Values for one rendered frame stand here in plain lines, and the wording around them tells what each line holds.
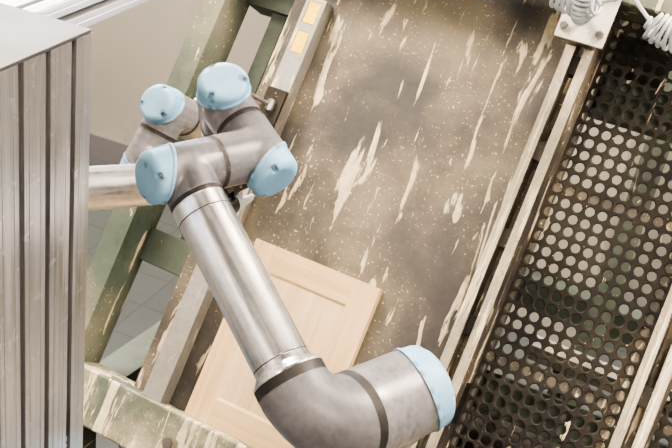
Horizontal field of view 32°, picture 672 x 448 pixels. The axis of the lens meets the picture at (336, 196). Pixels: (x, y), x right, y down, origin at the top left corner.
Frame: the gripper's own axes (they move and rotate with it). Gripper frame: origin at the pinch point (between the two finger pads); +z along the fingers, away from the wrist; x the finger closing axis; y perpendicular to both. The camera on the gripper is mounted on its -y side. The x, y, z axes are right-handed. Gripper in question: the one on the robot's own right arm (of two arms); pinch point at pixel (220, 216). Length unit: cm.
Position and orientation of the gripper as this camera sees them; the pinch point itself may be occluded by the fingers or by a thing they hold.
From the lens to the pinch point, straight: 191.6
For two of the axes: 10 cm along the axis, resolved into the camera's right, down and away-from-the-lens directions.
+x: -6.1, -6.8, 4.0
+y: 7.9, -5.0, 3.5
